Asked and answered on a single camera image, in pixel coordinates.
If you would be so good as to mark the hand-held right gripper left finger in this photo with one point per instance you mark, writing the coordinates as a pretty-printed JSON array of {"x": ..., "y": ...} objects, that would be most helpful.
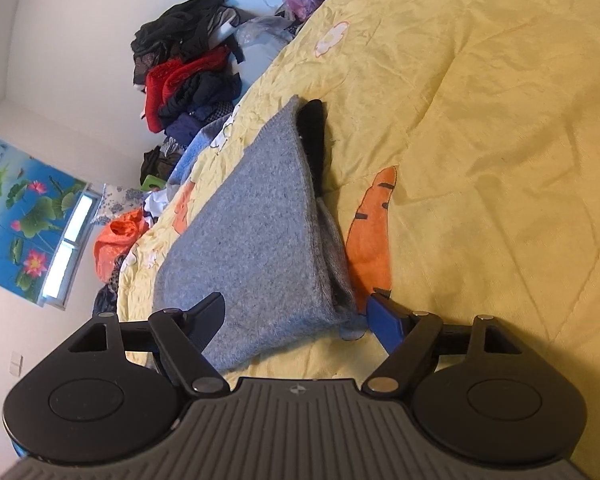
[{"x": 207, "y": 322}]

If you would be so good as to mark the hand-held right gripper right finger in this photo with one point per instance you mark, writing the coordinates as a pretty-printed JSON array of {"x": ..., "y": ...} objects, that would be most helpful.
[{"x": 385, "y": 322}]

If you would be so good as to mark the grey sweater with navy sleeves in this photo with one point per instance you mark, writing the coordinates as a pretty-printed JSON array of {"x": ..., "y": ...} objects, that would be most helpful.
[{"x": 260, "y": 240}]

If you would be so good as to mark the dark patterned clothes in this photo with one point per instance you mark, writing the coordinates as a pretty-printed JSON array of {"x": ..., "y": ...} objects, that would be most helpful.
[{"x": 105, "y": 295}]

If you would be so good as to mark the pile of dark and red clothes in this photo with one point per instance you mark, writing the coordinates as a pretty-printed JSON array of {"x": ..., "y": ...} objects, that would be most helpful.
[{"x": 185, "y": 80}]

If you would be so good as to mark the orange plastic bag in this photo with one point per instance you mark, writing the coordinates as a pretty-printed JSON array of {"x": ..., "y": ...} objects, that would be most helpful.
[{"x": 117, "y": 240}]

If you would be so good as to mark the white crumpled bag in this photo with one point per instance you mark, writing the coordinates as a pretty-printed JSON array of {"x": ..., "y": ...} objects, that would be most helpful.
[{"x": 154, "y": 202}]

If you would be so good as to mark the floral pillow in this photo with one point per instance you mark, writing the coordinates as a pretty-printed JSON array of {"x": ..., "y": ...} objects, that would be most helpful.
[{"x": 117, "y": 205}]

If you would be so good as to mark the window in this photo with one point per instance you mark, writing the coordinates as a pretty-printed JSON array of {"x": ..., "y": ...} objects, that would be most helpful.
[{"x": 67, "y": 250}]

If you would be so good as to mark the dark brown garment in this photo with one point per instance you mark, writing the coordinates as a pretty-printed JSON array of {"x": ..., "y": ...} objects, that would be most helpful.
[{"x": 160, "y": 165}]

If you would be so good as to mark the light blue knit blanket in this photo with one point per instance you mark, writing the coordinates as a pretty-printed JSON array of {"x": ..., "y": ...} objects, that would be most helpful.
[{"x": 195, "y": 152}]

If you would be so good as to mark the yellow carrot print quilt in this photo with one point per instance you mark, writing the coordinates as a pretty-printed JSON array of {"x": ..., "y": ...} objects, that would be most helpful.
[{"x": 480, "y": 160}]

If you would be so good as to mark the lotus print window blind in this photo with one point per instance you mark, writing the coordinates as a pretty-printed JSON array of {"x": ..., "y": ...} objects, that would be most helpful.
[{"x": 20, "y": 210}]

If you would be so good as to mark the clear plastic bag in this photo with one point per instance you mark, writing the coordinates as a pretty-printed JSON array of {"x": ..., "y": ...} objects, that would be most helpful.
[{"x": 262, "y": 32}]

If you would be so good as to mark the white wall switch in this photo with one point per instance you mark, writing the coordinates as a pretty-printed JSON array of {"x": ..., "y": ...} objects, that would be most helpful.
[{"x": 15, "y": 364}]

